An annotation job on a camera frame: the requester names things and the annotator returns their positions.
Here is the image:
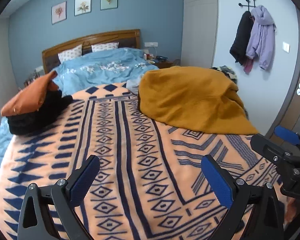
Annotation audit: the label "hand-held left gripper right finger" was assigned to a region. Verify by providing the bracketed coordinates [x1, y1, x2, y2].
[201, 155, 287, 240]

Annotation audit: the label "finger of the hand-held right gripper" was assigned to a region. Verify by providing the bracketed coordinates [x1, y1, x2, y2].
[274, 126, 300, 156]
[250, 133, 290, 165]

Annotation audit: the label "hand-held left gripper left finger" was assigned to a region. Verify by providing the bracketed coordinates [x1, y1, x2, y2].
[16, 155, 100, 240]

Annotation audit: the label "mustard yellow sweater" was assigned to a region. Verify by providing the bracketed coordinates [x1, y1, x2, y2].
[137, 66, 259, 135]

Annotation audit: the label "grey brown door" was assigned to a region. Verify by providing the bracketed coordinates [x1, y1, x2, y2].
[266, 10, 300, 155]

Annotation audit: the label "orange navy patterned blanket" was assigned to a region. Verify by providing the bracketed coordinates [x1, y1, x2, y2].
[0, 82, 290, 240]

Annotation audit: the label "folded black garment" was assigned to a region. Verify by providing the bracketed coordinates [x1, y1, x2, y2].
[6, 89, 73, 136]

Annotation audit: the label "pink hanging garment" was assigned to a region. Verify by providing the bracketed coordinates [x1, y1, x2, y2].
[243, 56, 254, 75]

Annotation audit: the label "dark patterned garment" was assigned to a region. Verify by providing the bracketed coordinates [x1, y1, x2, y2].
[210, 65, 238, 85]

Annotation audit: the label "lilac hanging jacket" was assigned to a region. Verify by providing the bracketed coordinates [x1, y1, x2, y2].
[245, 5, 276, 70]

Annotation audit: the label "folded rust orange garment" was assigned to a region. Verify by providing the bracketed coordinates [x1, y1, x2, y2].
[0, 70, 60, 117]

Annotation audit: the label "light blue floral duvet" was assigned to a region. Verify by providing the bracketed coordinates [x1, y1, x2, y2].
[0, 47, 160, 192]

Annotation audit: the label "black hanging jacket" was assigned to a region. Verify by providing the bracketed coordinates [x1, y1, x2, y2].
[229, 10, 254, 65]

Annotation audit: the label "cluttered side table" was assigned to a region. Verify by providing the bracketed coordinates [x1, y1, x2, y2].
[22, 66, 44, 87]

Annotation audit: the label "wooden nightstand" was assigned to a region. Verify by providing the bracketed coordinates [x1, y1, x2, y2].
[155, 60, 174, 69]

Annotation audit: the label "cluster of small items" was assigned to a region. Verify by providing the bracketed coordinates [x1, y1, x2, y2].
[144, 51, 168, 64]

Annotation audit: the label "wooden headboard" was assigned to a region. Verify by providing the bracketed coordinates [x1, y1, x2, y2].
[42, 29, 141, 75]

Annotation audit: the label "white wardrobe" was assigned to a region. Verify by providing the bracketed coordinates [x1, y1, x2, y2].
[181, 0, 218, 68]

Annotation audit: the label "framed red flower picture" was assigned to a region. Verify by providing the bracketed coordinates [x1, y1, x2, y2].
[52, 1, 67, 25]

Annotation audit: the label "framed pale flower picture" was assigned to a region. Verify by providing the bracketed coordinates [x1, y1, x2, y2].
[74, 0, 92, 17]

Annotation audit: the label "framed green leaf picture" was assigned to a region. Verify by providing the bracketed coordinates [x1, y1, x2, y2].
[100, 0, 119, 11]

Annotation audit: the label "black wall coat hooks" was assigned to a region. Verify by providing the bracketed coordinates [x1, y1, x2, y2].
[238, 0, 257, 12]

